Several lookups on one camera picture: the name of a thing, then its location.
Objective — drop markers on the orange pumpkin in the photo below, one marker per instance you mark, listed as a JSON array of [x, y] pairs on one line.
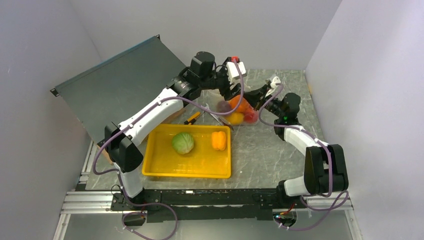
[[240, 104]]

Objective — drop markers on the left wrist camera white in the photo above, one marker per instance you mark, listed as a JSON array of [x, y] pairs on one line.
[[235, 70]]

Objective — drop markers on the clear polka dot zip bag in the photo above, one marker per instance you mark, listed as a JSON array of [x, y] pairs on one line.
[[215, 97]]

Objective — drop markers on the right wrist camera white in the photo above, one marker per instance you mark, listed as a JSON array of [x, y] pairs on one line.
[[272, 84]]

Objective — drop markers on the yellow plastic tray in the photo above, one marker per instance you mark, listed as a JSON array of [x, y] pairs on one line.
[[203, 161]]

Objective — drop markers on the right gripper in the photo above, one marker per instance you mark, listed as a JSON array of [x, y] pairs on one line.
[[256, 98]]

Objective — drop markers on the green cabbage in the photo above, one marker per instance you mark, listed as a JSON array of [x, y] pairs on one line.
[[183, 143]]

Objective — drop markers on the purple onion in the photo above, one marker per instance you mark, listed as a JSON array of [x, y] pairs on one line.
[[223, 107]]

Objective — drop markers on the yellow handled screwdriver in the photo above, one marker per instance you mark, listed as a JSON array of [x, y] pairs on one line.
[[191, 120]]

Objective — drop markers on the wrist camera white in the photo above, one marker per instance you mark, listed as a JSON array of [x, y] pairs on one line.
[[235, 70], [272, 84]]

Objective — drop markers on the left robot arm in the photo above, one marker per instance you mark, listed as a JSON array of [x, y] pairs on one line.
[[122, 140]]

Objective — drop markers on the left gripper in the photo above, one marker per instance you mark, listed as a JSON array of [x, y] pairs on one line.
[[226, 92]]

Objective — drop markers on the black aluminium base frame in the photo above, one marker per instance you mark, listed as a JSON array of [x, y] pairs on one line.
[[252, 191]]

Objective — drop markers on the yellow mango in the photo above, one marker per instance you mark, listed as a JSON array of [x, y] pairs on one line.
[[235, 118]]

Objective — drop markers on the silver wrench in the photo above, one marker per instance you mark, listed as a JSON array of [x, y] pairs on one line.
[[217, 118]]

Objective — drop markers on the yellow bell pepper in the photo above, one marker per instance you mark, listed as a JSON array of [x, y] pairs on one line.
[[219, 140]]

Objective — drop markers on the red bell pepper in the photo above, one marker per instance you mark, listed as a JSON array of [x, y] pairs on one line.
[[250, 116]]

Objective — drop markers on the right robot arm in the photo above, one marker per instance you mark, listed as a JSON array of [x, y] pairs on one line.
[[325, 169]]

